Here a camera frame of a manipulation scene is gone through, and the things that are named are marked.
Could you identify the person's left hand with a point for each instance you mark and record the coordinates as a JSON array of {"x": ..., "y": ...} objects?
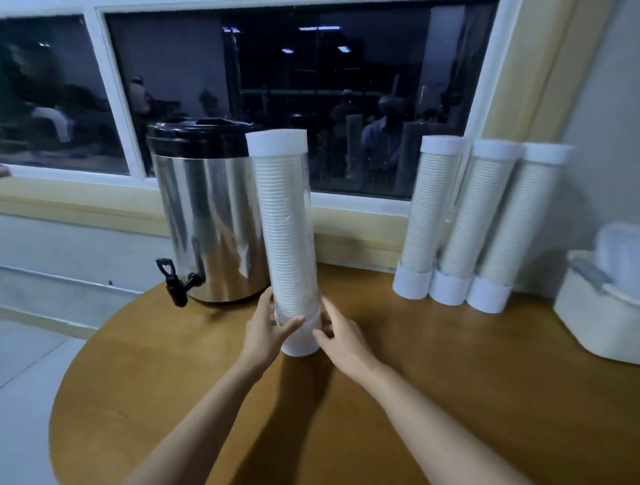
[{"x": 262, "y": 340}]

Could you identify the person's right hand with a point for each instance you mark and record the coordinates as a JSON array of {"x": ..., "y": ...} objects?
[{"x": 350, "y": 350}]

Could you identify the nested stack of paper cups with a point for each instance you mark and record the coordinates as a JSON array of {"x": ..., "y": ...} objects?
[
  {"x": 285, "y": 240},
  {"x": 478, "y": 220},
  {"x": 430, "y": 215},
  {"x": 522, "y": 225}
]

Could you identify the person's left forearm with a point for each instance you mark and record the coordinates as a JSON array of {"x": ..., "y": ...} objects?
[{"x": 200, "y": 435}]

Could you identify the person's right forearm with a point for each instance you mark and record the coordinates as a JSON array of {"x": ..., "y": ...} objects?
[{"x": 445, "y": 435}]

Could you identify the stainless steel water dispenser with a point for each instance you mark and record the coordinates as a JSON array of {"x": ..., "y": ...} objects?
[{"x": 205, "y": 220}]

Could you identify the translucent plastic box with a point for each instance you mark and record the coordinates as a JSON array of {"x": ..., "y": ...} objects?
[{"x": 595, "y": 325}]

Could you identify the white framed window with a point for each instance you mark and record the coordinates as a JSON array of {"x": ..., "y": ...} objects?
[{"x": 300, "y": 90}]

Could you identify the white plastic lid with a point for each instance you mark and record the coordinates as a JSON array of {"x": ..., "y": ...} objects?
[{"x": 620, "y": 258}]

